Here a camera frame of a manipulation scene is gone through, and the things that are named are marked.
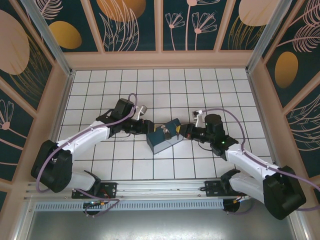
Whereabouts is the teal starry night print box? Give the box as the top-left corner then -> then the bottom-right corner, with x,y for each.
146,118 -> 184,155

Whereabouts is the grey metal sheet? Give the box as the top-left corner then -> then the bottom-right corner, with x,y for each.
14,209 -> 308,240

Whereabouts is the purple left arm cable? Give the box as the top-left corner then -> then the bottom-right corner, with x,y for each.
36,92 -> 140,218

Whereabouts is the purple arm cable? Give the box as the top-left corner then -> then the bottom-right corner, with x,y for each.
198,108 -> 320,216
36,92 -> 140,218

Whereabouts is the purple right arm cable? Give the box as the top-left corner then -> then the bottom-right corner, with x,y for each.
198,108 -> 320,216

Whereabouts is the aluminium side rail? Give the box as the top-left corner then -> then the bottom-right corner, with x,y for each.
247,71 -> 280,173
37,71 -> 76,181

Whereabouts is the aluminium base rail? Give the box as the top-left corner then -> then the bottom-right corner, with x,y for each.
23,180 -> 253,200

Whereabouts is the slotted white cable tray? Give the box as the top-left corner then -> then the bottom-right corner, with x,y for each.
33,199 -> 225,211

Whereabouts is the aluminium frame post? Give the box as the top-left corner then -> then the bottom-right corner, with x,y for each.
245,0 -> 300,74
20,0 -> 76,77

